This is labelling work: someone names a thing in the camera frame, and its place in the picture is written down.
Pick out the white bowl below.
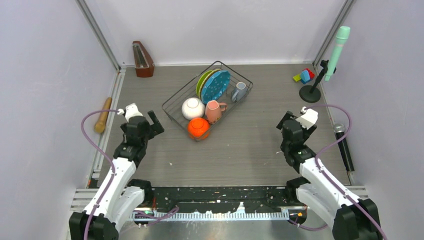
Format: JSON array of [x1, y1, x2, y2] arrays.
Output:
[[181, 97, 205, 121]]

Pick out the orange bowl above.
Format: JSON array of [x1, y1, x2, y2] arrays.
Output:
[[187, 117, 210, 140]]

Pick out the white mug grey handle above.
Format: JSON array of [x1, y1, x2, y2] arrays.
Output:
[[231, 81, 248, 103]]

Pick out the white mug red handle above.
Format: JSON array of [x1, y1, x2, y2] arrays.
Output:
[[205, 100, 228, 124]]

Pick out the black wire dish rack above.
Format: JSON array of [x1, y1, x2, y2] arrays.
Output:
[[162, 60, 253, 142]]

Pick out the blue polka dot plate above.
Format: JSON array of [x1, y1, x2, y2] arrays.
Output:
[[200, 70, 231, 104]]

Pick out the lime green plate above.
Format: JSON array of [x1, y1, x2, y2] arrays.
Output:
[[195, 70, 212, 98]]

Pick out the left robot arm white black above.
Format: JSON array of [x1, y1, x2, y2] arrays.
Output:
[[69, 104, 165, 240]]

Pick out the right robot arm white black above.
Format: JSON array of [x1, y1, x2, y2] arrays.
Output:
[[276, 109, 384, 240]]

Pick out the wooden rolling pin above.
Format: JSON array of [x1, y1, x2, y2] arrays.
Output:
[[94, 97, 113, 134]]

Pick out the colourful toy blocks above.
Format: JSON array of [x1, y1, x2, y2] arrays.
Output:
[[292, 68, 316, 85]]

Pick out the black handheld microphone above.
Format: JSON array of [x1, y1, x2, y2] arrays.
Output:
[[333, 123, 355, 172]]

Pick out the brown wooden metronome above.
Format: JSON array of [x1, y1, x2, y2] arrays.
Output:
[[132, 40, 155, 78]]

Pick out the mint green microphone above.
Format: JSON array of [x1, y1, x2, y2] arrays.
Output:
[[324, 26, 351, 82]]

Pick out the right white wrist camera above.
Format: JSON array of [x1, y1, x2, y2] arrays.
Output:
[[295, 106, 319, 130]]

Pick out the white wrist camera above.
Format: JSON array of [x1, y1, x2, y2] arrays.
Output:
[[117, 103, 144, 122], [295, 106, 319, 130]]

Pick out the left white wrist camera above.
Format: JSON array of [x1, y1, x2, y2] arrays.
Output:
[[117, 103, 144, 122]]

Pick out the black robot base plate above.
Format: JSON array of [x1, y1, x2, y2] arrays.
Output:
[[138, 186, 306, 214]]

